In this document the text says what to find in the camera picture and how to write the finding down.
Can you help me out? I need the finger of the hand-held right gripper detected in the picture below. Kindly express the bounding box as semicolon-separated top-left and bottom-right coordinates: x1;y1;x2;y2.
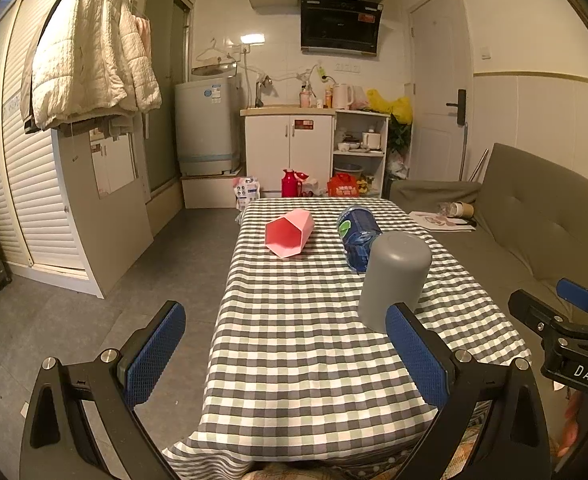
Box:
556;277;588;329
508;289;574;343

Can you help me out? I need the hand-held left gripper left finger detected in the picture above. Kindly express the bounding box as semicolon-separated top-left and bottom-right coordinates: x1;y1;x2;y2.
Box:
20;301;187;480

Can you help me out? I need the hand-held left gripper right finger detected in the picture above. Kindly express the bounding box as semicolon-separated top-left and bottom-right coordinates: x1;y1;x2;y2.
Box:
385;302;554;480

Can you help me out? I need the pink cup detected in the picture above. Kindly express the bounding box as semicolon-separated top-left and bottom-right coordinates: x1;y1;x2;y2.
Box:
265;210;315;260

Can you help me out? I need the grey cup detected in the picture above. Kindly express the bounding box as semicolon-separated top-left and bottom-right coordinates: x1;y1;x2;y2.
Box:
358;231;433;330

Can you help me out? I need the brown paper cup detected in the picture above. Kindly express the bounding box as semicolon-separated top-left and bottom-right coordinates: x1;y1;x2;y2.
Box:
439;200;476;219

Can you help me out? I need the person's right hand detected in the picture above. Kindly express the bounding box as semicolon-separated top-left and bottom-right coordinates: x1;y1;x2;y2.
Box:
560;394;583;457

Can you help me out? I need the grey-green sofa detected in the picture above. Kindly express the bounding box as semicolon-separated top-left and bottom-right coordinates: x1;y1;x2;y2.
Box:
389;142;588;361

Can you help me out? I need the checkered tablecloth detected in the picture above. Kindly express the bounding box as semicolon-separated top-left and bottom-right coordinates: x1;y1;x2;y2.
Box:
161;197;532;480

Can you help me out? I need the printed paper sheet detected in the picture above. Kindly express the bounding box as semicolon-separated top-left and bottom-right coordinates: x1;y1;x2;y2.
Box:
407;210;476;233

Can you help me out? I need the white leaning board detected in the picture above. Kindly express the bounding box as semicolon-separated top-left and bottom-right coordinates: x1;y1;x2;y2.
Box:
50;119;155;297

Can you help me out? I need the red shopping bag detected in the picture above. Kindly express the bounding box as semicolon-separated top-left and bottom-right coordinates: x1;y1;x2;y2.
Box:
327;173;361;198

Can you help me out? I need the white tissue package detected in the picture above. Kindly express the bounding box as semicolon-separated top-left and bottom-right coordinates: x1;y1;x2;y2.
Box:
232;175;261;209

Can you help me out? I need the white open shelf unit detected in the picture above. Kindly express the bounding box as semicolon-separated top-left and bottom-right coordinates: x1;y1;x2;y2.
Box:
332;109;391;199

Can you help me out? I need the red thermos jug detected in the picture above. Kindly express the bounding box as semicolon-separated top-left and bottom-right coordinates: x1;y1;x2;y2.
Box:
281;168;303;198

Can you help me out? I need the white louvred wardrobe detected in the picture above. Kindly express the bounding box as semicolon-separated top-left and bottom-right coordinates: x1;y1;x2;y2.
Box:
0;0;106;297

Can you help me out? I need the green plant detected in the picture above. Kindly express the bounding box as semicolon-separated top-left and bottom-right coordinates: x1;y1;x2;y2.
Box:
388;114;413;162

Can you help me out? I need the white washing machine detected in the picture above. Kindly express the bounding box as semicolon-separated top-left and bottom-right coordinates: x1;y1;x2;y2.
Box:
175;76;241;177

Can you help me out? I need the white sink cabinet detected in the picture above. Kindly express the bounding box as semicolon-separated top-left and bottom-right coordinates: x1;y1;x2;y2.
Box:
240;104;335;199

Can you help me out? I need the yellow plastic bag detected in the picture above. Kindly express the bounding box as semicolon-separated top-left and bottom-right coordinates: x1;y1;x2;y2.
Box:
366;88;414;125

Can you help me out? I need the white door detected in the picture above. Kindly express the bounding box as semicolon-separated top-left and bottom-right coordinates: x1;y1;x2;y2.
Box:
407;0;475;184

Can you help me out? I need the white electric kettle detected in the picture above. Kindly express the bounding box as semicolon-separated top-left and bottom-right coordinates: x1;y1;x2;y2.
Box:
333;83;355;110

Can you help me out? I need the glass shower door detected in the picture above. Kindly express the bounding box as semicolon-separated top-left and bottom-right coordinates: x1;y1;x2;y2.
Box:
143;0;195;197

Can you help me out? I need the metal faucet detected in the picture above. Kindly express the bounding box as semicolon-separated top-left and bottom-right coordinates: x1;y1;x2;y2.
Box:
255;73;273;109

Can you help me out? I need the metal wash basin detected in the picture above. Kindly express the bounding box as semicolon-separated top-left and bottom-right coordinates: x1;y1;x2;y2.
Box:
191;62;238;77

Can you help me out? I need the white puffer jacket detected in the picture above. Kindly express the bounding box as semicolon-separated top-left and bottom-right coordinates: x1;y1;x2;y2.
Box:
21;0;163;134

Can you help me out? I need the white clothes hanger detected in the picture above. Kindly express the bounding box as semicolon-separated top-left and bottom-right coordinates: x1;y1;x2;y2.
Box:
194;37;237;64

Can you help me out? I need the black range hood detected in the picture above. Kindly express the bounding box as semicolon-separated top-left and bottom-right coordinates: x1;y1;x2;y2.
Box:
300;0;385;57

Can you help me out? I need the black door handle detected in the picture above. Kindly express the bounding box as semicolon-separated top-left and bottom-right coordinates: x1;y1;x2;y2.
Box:
446;88;467;125

